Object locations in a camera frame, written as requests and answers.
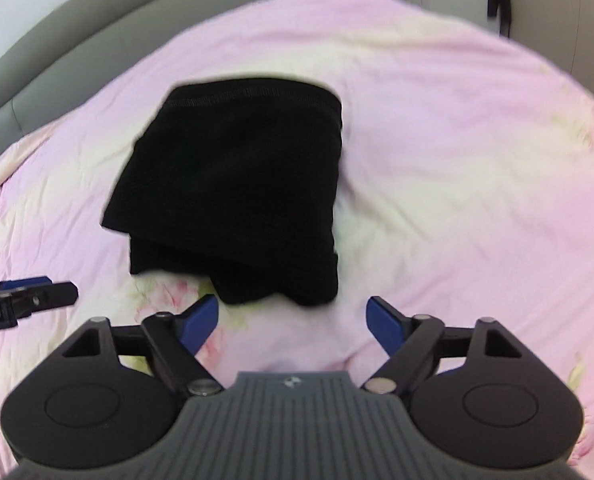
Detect pink floral blanket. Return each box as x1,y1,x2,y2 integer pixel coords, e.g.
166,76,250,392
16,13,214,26
0,0,594,480

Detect black pants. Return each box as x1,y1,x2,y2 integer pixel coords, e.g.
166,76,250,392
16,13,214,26
101,76,344,308

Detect grey padded headboard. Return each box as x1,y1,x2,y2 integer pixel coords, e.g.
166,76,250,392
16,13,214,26
0,0,348,161

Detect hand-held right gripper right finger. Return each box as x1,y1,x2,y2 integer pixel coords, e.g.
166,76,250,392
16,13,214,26
362,296,522,395

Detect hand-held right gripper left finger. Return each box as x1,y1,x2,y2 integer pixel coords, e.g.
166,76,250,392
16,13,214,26
63,294,223,397

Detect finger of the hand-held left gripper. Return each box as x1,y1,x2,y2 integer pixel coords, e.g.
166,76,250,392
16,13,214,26
11,282,79,320
0,276,53,295

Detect beige wardrobe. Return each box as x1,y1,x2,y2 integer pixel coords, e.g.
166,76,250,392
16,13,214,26
508,0,594,93

